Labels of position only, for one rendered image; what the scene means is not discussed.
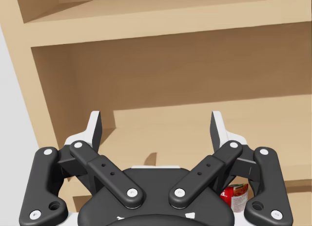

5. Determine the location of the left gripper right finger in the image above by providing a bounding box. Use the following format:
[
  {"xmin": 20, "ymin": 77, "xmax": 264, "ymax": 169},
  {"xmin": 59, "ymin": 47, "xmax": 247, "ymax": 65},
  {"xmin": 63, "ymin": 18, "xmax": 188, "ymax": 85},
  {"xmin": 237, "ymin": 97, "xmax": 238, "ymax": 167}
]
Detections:
[{"xmin": 168, "ymin": 110, "xmax": 294, "ymax": 225}]

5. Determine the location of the red and white can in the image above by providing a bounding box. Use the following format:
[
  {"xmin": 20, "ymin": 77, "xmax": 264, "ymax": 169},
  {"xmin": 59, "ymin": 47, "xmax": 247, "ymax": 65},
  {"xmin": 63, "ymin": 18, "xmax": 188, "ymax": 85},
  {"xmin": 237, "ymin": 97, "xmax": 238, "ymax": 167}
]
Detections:
[{"xmin": 219, "ymin": 184, "xmax": 250, "ymax": 213}]

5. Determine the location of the pale wooden shelf unit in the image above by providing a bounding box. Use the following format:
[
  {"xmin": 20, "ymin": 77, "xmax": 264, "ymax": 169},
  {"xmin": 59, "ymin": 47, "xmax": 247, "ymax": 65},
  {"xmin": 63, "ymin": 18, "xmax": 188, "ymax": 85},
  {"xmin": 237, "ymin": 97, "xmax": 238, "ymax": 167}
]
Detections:
[{"xmin": 0, "ymin": 0, "xmax": 312, "ymax": 226}]

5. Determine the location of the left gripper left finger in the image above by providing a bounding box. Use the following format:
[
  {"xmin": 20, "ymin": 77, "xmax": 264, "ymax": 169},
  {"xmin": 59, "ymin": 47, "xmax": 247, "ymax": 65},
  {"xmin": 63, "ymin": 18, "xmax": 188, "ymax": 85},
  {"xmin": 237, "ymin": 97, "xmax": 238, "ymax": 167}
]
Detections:
[{"xmin": 19, "ymin": 110, "xmax": 146, "ymax": 225}]

